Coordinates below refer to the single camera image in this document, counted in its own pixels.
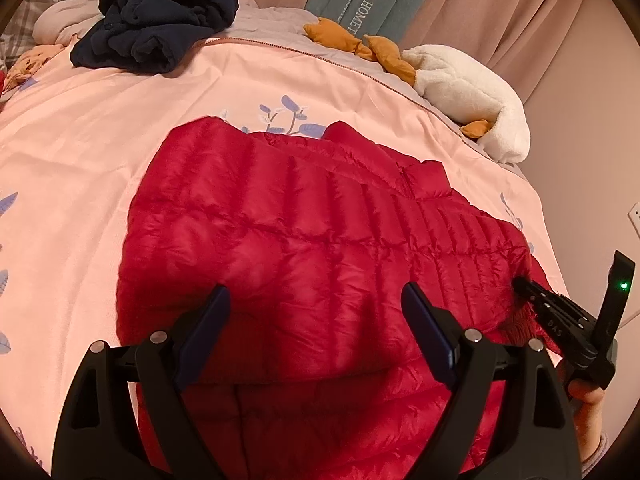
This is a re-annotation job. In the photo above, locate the white plush goose toy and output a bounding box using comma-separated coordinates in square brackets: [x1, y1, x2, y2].
[304, 18, 530, 164]

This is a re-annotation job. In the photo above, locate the white wall socket strip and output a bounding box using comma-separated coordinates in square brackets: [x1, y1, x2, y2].
[628, 203, 640, 236]

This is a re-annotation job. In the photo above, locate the red quilted down jacket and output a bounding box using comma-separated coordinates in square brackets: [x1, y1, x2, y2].
[116, 117, 546, 479]

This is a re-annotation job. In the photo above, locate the grey-pink rolled garment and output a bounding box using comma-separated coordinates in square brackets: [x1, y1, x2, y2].
[32, 0, 103, 46]

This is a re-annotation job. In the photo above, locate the right hand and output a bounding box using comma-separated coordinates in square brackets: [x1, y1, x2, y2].
[555, 360, 605, 463]

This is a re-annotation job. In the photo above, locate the pink printed duvet cover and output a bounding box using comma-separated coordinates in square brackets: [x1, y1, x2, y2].
[1, 38, 565, 465]

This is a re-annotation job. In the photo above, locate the navy blue crumpled garment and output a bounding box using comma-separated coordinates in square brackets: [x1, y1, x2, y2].
[70, 0, 239, 75]

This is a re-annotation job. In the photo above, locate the small orange printed cloth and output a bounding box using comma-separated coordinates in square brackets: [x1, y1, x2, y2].
[3, 44, 65, 91]

